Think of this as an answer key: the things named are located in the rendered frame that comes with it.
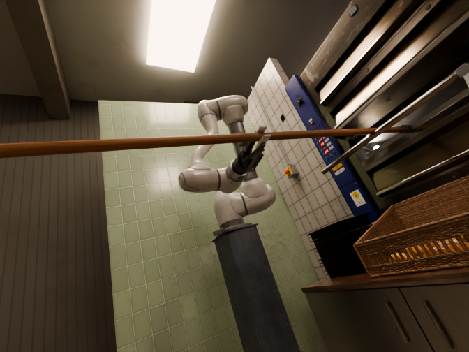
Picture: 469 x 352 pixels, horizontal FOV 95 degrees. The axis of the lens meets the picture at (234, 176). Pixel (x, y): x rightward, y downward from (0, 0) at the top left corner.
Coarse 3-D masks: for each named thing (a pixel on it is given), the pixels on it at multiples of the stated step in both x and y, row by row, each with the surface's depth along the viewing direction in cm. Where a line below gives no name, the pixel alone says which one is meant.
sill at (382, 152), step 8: (464, 96) 100; (456, 104) 102; (464, 104) 100; (440, 112) 108; (448, 112) 105; (432, 120) 111; (440, 120) 108; (416, 128) 117; (424, 128) 114; (408, 136) 121; (392, 144) 129; (400, 144) 125; (384, 152) 133; (368, 160) 142
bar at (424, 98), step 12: (456, 72) 74; (468, 72) 72; (444, 84) 78; (468, 84) 69; (420, 96) 85; (432, 96) 82; (408, 108) 88; (396, 120) 93; (360, 144) 108; (348, 156) 116; (324, 168) 130
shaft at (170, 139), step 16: (368, 128) 103; (400, 128) 115; (0, 144) 45; (16, 144) 46; (32, 144) 47; (48, 144) 48; (64, 144) 49; (80, 144) 51; (96, 144) 52; (112, 144) 54; (128, 144) 55; (144, 144) 57; (160, 144) 59; (176, 144) 61; (192, 144) 63; (208, 144) 66
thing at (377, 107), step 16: (464, 16) 87; (448, 32) 92; (464, 32) 92; (432, 48) 97; (448, 48) 97; (464, 48) 99; (416, 64) 103; (432, 64) 104; (448, 64) 106; (400, 80) 111; (416, 80) 112; (384, 96) 120; (400, 96) 121; (368, 112) 130; (384, 112) 132; (352, 128) 142
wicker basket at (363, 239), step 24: (432, 192) 111; (456, 192) 102; (384, 216) 122; (408, 216) 120; (432, 216) 110; (456, 216) 70; (360, 240) 105; (384, 240) 91; (408, 240) 83; (432, 240) 76; (384, 264) 92; (408, 264) 84; (432, 264) 77; (456, 264) 71
